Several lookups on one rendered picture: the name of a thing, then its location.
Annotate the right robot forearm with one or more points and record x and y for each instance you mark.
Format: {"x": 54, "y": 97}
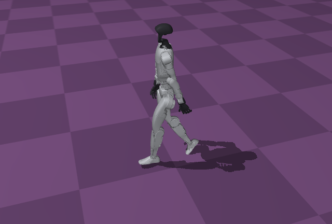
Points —
{"x": 156, "y": 77}

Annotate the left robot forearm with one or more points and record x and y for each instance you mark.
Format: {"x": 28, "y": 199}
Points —
{"x": 176, "y": 89}

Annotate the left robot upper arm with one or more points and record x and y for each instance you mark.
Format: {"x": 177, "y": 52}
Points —
{"x": 168, "y": 65}

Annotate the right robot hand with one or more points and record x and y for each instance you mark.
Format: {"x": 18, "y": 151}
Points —
{"x": 154, "y": 89}

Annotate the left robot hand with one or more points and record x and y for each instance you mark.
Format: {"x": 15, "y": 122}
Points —
{"x": 184, "y": 108}

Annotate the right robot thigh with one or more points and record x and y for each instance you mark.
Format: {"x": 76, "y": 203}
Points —
{"x": 172, "y": 120}

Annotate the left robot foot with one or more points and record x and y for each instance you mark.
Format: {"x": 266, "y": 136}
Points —
{"x": 148, "y": 160}

